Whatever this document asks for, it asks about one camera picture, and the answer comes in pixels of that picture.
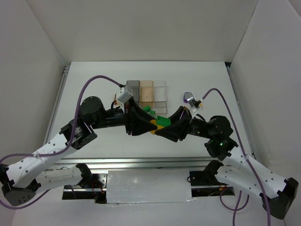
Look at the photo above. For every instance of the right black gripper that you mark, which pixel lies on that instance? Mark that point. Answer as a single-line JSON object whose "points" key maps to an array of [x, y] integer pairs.
{"points": [[186, 125]]}

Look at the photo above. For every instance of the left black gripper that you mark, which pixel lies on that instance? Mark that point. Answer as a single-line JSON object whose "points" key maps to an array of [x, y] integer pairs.
{"points": [[128, 121]]}

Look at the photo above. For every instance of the green sloped lego brick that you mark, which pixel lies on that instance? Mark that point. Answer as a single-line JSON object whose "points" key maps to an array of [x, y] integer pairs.
{"points": [[162, 121]]}

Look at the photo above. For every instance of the brown yellow lego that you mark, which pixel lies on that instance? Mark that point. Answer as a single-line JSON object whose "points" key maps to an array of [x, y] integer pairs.
{"points": [[115, 102]]}

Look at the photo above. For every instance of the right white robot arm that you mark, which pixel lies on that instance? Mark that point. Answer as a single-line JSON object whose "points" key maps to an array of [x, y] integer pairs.
{"points": [[230, 166]]}

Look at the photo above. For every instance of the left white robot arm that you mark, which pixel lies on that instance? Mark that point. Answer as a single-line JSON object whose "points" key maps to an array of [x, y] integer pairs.
{"points": [[34, 174]]}

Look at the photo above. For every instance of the clear long plastic container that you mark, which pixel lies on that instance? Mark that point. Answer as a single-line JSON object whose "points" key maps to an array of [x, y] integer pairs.
{"points": [[159, 107]]}

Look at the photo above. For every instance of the purple butterfly lego piece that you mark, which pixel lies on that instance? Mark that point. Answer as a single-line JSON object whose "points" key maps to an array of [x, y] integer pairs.
{"points": [[188, 97]]}

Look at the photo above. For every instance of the orange tinted plastic container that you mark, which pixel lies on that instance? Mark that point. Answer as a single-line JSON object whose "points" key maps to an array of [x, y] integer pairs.
{"points": [[146, 93]]}

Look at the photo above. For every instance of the smoky grey plastic container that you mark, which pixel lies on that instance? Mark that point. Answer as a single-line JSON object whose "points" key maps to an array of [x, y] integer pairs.
{"points": [[134, 85]]}

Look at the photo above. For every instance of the clear square plastic container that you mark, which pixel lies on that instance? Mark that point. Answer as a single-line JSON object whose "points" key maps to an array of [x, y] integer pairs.
{"points": [[159, 91]]}

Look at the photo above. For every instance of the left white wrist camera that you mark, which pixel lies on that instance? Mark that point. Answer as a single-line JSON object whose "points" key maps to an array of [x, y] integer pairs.
{"points": [[123, 96]]}

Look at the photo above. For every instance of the aluminium frame rail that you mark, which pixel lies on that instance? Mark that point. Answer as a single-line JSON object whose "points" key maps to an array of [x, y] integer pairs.
{"points": [[138, 163]]}

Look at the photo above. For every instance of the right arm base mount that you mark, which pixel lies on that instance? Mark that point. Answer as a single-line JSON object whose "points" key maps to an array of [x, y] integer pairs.
{"points": [[203, 184]]}

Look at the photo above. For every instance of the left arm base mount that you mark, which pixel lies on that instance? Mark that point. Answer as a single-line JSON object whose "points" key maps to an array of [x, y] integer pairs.
{"points": [[94, 191]]}

